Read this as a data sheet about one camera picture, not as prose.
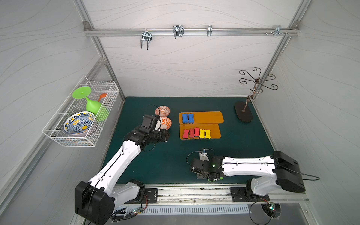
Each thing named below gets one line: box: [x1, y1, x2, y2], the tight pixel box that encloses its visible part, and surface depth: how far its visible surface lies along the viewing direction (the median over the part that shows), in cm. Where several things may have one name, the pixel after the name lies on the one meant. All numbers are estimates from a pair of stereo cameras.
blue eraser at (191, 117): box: [187, 113, 195, 124], surface depth 90 cm
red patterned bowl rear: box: [154, 105, 171, 118], surface depth 110 cm
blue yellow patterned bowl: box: [63, 111, 96, 136], surface depth 63 cm
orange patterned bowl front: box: [160, 116, 173, 131], surface depth 103 cm
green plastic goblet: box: [72, 86, 110, 122], surface depth 64 cm
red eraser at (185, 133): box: [182, 128, 190, 139], surface depth 98 cm
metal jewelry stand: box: [234, 67, 278, 123], surface depth 107 cm
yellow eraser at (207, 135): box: [205, 129, 211, 139], surface depth 97 cm
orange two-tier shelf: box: [178, 111, 225, 141], surface depth 94 cm
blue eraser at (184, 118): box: [181, 113, 188, 124], surface depth 89 cm
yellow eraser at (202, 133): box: [199, 128, 205, 139], surface depth 97 cm
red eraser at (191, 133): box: [188, 128, 195, 139], surface depth 97 cm
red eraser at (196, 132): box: [194, 127, 200, 138], surface depth 98 cm
